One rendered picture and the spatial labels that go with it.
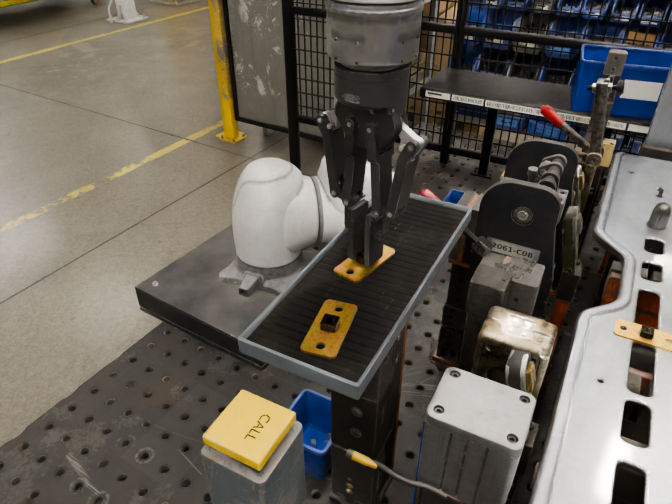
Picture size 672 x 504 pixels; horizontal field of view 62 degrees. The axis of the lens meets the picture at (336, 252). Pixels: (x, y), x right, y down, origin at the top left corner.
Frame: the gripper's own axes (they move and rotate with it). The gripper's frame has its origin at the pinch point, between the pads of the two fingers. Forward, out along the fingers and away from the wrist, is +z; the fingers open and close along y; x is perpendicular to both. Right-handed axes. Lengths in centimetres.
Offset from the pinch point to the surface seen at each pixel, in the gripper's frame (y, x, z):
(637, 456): 34.6, 6.9, 20.2
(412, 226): 0.2, 10.6, 4.2
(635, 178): 15, 80, 20
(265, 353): 1.5, -18.9, 4.1
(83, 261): -197, 47, 120
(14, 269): -216, 24, 120
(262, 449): 9.1, -26.9, 4.3
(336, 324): 5.1, -12.0, 3.1
